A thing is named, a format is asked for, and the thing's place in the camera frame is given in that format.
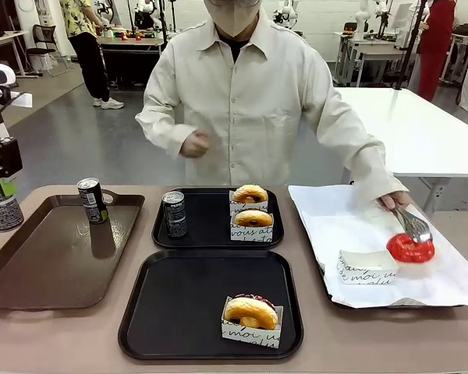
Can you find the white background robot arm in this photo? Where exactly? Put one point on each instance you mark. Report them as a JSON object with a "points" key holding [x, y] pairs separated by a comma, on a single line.
{"points": [[284, 15], [362, 19]]}

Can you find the black stand pole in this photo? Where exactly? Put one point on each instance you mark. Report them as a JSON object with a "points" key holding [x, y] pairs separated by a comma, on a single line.
{"points": [[411, 43]]}

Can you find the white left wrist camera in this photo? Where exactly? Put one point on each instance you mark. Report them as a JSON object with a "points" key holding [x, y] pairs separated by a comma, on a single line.
{"points": [[21, 99]]}

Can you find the plain glazed donut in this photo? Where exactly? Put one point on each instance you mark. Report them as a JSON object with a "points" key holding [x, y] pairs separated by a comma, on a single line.
{"points": [[253, 217], [243, 191]]}

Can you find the bystander in red dress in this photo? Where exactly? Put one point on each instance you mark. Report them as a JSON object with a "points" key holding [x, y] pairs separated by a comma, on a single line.
{"points": [[433, 43]]}

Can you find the white background desk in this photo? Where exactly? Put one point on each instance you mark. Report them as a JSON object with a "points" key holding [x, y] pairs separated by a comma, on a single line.
{"points": [[8, 39]]}

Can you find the white side table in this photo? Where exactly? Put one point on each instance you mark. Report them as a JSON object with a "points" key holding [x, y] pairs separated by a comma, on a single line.
{"points": [[421, 128]]}

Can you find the grey background work table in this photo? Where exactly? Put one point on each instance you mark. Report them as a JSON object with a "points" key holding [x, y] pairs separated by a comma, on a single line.
{"points": [[370, 54]]}

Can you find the beige face mask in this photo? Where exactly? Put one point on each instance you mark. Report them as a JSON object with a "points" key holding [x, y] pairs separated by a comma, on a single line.
{"points": [[234, 19]]}

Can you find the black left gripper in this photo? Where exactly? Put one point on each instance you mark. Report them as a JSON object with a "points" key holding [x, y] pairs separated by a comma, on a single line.
{"points": [[2, 154]]}

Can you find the person in beige shirt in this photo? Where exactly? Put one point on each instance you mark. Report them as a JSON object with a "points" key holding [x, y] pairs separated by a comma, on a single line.
{"points": [[249, 101]]}

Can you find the black square tray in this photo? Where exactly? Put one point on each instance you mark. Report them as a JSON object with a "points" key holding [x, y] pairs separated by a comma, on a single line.
{"points": [[206, 241], [179, 304]]}

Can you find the person's left hand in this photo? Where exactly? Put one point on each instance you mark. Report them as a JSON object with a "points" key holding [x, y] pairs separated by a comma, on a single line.
{"points": [[394, 199]]}

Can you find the empty white script-print box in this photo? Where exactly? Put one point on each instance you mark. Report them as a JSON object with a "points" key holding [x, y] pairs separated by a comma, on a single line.
{"points": [[368, 269]]}

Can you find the metal serving tongs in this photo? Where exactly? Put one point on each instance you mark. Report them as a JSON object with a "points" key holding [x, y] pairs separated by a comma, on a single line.
{"points": [[413, 228]]}

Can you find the dark background work table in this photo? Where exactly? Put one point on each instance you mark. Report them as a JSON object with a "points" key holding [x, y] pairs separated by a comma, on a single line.
{"points": [[132, 54]]}

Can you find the person's right forearm beige sleeve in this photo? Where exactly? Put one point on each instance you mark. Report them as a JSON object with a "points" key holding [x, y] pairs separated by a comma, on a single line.
{"points": [[162, 124]]}

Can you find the chocolate sprinkle donut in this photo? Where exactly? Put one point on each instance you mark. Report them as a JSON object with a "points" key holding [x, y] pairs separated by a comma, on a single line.
{"points": [[242, 309]]}

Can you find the white script-print donut box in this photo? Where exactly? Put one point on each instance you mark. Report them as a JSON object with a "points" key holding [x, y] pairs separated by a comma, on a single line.
{"points": [[253, 337]]}

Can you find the black Pepsi can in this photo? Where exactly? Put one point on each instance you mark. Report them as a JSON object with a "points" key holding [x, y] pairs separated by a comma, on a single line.
{"points": [[2, 208], [93, 202], [174, 216]]}

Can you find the red glazed donut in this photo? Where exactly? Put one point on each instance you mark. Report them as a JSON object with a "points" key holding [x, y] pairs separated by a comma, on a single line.
{"points": [[403, 251]]}

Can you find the black office chair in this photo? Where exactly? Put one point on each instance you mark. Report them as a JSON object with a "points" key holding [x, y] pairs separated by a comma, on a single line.
{"points": [[47, 50]]}

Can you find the bystander in yellow shirt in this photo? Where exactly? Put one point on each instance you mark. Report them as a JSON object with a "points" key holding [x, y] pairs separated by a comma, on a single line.
{"points": [[86, 46]]}

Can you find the person's left forearm beige sleeve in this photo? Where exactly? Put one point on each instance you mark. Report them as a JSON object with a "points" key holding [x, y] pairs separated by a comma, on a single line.
{"points": [[370, 163]]}

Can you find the person's right hand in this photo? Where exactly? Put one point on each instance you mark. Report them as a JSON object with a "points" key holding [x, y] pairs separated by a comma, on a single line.
{"points": [[195, 145]]}

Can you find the white paper-lined tray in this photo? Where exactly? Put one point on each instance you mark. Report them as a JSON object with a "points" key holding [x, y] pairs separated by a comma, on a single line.
{"points": [[335, 218]]}

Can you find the brown plastic tray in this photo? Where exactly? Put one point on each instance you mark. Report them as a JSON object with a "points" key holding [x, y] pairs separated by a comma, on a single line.
{"points": [[43, 272]]}

